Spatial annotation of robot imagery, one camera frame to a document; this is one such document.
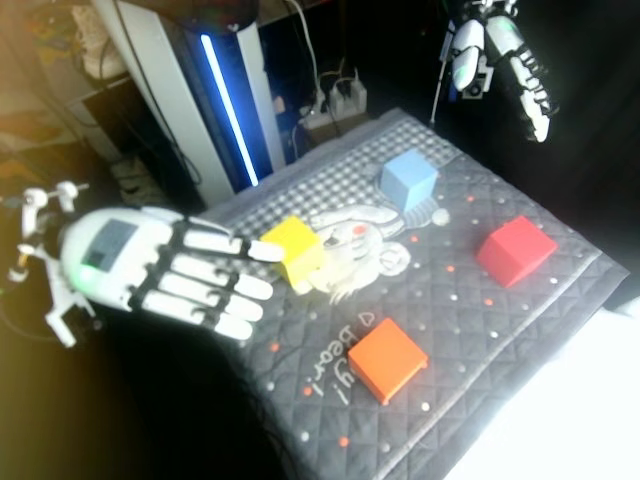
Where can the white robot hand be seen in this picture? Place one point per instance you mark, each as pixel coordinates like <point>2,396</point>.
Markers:
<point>150,260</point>
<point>505,35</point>

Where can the yellow cube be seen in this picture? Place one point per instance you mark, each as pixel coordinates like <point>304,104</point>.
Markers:
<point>300,250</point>

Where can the light blue cube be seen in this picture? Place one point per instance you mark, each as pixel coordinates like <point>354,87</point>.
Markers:
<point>410,175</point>

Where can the red cube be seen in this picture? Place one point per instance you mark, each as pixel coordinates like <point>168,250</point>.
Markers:
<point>515,247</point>

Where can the orange cube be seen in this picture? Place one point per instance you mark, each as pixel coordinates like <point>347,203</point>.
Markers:
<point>385,357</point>

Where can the white power adapter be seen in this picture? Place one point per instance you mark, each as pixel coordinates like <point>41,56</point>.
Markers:
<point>347,97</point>

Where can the white tower with blue light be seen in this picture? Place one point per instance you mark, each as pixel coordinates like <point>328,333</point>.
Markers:
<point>150,75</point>

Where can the white power strip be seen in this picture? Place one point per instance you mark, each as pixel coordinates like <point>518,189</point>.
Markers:
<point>317,120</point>

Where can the white knitted bundle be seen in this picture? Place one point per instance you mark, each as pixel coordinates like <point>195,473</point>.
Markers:
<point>97,45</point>

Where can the grey bear print quilt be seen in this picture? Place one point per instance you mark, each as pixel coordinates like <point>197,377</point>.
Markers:
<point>450,325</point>

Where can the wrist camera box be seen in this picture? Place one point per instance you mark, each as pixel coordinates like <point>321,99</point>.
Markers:
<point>475,87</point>

